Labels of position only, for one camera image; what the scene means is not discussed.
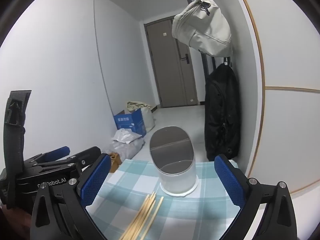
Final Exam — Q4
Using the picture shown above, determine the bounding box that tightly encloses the white plastic bag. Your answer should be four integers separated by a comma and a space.
112, 128, 142, 145

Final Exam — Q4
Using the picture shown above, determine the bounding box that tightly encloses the black backpack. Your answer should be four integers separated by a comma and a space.
204, 63, 241, 162

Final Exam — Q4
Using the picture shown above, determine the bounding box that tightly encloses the beige fabric bag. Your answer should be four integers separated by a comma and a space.
171, 0, 233, 57

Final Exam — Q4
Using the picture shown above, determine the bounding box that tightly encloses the pile of wooden chopsticks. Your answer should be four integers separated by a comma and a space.
119, 191, 164, 240

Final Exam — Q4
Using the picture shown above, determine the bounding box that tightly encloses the teal checked tablecloth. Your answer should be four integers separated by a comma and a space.
85, 159, 244, 240

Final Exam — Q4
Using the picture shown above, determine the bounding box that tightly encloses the blue cardboard box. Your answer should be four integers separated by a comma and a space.
113, 108, 147, 138

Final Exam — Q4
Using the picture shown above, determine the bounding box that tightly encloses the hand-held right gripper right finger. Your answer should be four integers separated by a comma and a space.
214, 154, 298, 240

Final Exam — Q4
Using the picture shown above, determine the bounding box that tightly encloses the beige sack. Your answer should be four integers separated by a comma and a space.
126, 101, 156, 132

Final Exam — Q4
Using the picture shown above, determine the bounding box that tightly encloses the grey door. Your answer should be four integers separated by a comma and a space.
144, 17, 199, 108

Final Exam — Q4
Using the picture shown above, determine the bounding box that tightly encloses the white plastic utensil holder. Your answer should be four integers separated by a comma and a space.
149, 126, 199, 197

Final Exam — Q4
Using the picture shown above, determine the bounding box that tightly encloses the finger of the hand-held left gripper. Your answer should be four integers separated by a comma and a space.
26, 146, 71, 165
35, 146, 102, 178

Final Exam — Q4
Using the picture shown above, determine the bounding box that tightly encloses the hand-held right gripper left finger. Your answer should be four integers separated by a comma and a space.
30, 153, 112, 240

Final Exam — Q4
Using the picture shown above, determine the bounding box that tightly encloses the grey plastic bag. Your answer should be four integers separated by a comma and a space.
110, 139, 146, 159

